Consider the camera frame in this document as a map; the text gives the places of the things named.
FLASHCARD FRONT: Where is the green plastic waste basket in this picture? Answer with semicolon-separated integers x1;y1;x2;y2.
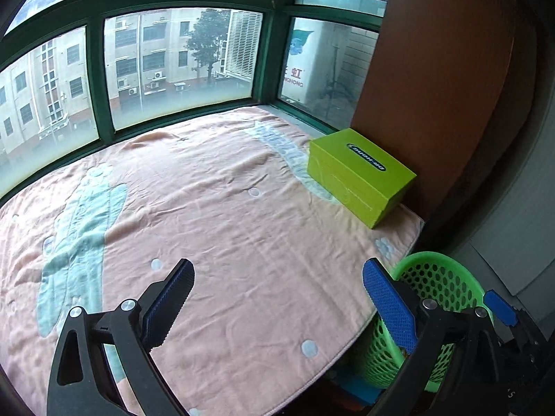
359;252;493;389

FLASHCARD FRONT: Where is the green cardboard box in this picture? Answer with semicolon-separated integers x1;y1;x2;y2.
307;129;417;228

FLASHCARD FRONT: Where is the pink cartoon blanket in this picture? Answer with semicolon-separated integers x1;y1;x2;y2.
1;107;422;415

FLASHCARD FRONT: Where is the brown wooden wardrobe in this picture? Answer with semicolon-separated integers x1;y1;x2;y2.
352;0;554;248

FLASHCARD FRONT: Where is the green window frame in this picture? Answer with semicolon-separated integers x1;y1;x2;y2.
1;0;386;201

